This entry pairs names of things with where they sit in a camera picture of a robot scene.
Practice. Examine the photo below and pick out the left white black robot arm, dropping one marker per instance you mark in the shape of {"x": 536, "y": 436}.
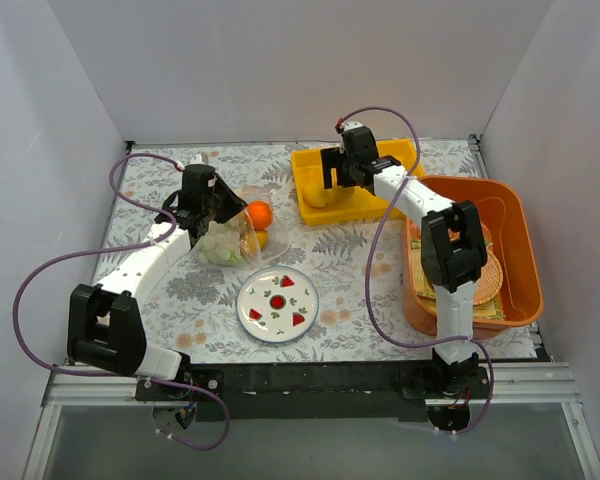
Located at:
{"x": 105, "y": 329}

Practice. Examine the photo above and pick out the green bamboo placemat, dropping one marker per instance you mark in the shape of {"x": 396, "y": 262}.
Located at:
{"x": 425, "y": 291}

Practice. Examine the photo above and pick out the fake orange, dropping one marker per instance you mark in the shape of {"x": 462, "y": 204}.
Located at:
{"x": 261, "y": 214}

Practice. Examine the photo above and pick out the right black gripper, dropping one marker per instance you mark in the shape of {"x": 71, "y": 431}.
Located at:
{"x": 331, "y": 163}

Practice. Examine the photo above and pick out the orange plastic tub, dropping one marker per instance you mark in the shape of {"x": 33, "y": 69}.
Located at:
{"x": 519, "y": 301}

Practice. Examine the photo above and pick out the smooth fake yellow lemon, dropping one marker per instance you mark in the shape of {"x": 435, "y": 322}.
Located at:
{"x": 317, "y": 196}

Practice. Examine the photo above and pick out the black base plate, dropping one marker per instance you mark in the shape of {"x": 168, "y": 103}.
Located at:
{"x": 335, "y": 390}

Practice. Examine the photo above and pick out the clear zip top bag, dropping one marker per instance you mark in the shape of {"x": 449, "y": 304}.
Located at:
{"x": 233, "y": 244}

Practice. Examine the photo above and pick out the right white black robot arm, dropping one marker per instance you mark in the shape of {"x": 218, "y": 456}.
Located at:
{"x": 452, "y": 248}

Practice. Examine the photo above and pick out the yellow plastic tray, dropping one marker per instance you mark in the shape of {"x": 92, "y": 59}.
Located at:
{"x": 351, "y": 204}

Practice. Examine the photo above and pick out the round woven bamboo basket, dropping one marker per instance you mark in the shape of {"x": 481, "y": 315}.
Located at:
{"x": 490, "y": 281}

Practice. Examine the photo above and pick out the aluminium frame rail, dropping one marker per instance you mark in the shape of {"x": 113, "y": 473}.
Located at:
{"x": 534, "y": 428}

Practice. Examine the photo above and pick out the watermelon pattern ceramic plate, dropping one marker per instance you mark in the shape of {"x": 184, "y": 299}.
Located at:
{"x": 277, "y": 304}

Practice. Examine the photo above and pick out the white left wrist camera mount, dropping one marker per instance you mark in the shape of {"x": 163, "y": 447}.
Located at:
{"x": 197, "y": 160}

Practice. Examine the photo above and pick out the wrinkled fake yellow lemon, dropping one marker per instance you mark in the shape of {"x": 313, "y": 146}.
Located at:
{"x": 262, "y": 238}

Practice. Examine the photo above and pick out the floral pattern table mat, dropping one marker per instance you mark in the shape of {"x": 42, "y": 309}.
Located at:
{"x": 356, "y": 268}

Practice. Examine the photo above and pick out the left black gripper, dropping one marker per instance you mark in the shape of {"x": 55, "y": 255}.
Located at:
{"x": 228, "y": 203}

